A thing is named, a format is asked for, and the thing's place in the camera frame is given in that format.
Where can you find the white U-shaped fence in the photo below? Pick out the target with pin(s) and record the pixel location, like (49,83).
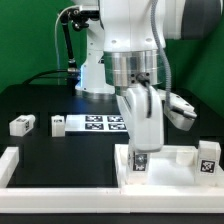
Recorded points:
(126,199)

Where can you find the white plate with markers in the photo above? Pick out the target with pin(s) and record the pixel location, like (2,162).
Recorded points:
(95,123)

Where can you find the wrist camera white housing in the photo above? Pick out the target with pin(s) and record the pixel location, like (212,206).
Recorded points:
(181,113)

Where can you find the white square tabletop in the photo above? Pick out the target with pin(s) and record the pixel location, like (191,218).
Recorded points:
(172,166)

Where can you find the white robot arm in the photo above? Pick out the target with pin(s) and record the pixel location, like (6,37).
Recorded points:
(136,64)

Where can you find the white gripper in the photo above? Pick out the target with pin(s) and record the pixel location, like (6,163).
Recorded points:
(141,110)

